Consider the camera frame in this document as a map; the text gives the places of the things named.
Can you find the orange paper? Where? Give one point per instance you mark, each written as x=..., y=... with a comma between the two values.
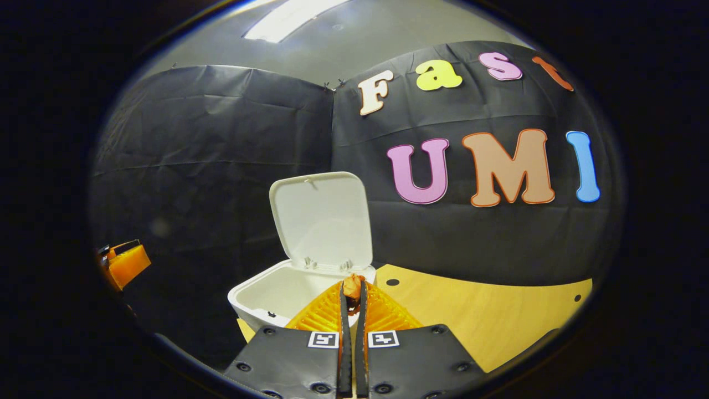
x=353, y=287

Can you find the ceiling light panel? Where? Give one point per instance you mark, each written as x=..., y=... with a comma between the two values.
x=293, y=19

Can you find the white desktop garbage bin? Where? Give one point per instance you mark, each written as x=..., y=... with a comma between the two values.
x=324, y=221

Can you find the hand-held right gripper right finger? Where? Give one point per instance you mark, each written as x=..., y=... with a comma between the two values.
x=361, y=354

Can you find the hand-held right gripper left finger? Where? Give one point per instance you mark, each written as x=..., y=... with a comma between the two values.
x=346, y=354

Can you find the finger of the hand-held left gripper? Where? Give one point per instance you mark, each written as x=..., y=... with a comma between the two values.
x=127, y=263

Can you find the wooden desktop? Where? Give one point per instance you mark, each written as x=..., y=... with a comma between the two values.
x=487, y=321

